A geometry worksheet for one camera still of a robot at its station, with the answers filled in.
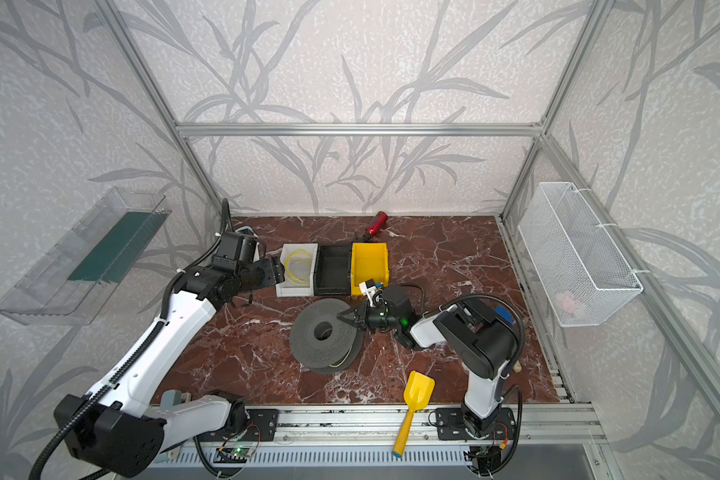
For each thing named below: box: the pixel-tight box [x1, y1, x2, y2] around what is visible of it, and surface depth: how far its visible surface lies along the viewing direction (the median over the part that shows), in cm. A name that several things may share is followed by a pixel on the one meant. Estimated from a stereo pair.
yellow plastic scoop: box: [392, 370, 435, 458], surface depth 80 cm
